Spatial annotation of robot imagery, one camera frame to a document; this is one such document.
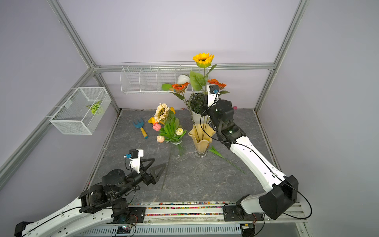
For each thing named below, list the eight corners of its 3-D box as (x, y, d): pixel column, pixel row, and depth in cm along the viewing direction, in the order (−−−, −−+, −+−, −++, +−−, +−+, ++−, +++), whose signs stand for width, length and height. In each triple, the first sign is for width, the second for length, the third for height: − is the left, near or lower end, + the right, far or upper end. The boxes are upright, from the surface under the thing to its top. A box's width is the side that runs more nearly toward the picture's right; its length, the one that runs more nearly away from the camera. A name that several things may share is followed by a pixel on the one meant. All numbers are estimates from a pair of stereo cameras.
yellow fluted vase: (188, 155, 96) (186, 137, 79) (195, 140, 104) (195, 121, 87) (206, 162, 93) (208, 144, 76) (212, 146, 100) (215, 127, 83)
